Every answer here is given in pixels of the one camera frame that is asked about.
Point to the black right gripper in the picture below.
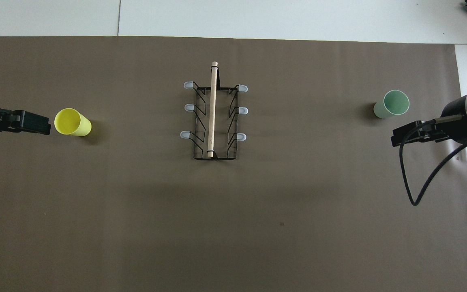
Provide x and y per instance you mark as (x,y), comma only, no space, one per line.
(460,121)

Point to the brown paper table mat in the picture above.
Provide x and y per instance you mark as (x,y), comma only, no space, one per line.
(136,202)

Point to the pale green plastic cup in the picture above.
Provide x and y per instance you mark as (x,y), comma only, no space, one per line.
(393,103)

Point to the yellow plastic cup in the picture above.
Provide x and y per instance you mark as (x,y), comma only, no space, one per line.
(71,122)

